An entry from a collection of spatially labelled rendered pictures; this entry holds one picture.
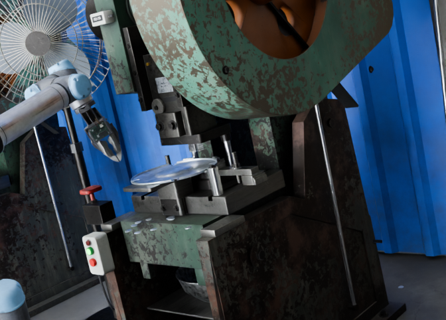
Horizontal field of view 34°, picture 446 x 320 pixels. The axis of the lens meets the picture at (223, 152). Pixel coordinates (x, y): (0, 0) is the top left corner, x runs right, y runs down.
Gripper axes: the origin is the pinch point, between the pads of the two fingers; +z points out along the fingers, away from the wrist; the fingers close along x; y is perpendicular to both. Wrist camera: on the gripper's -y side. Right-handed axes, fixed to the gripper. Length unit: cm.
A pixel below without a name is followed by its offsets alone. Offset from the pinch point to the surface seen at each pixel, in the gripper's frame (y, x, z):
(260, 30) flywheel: 24, 57, -13
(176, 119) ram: 3.3, 22.7, -1.3
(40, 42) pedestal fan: -63, -8, -48
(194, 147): -5.1, 23.0, 10.8
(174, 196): 6.8, 9.5, 19.5
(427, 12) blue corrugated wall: -56, 133, 22
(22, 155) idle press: -139, -55, -9
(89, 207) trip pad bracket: -14.6, -19.0, 11.5
